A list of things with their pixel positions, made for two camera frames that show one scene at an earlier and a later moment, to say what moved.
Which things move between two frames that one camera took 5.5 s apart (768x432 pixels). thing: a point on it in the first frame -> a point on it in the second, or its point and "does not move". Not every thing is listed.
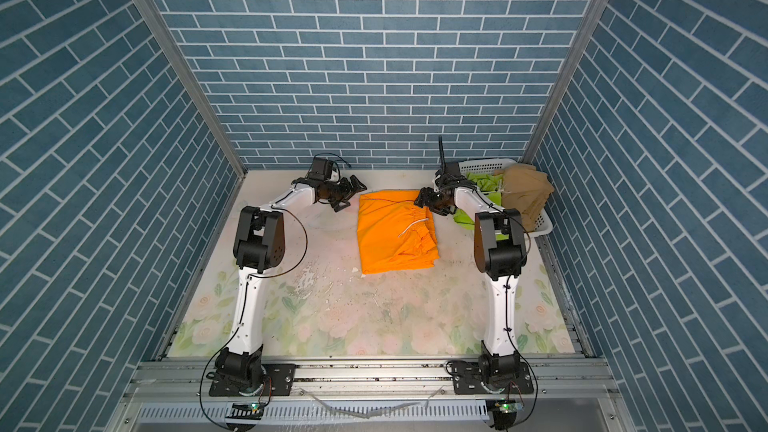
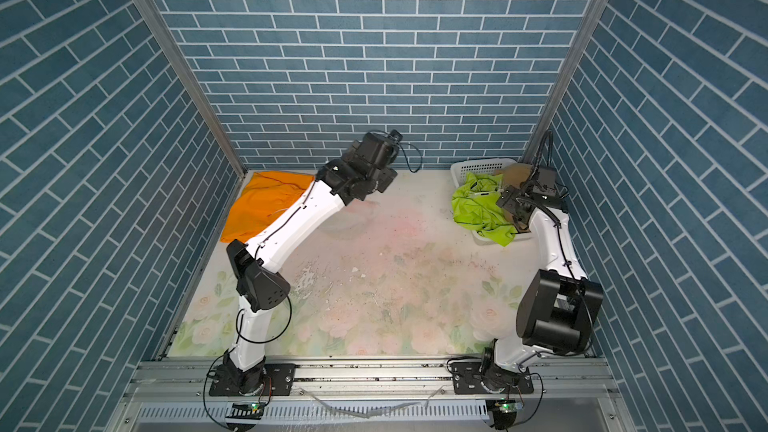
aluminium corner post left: [177, 56] does not move
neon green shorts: [489, 185] does not move
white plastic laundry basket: [543, 225] does not move
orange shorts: [396, 232] -> [268, 195]
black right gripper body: [443, 209] -> [513, 202]
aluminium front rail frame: [373, 396] does not move
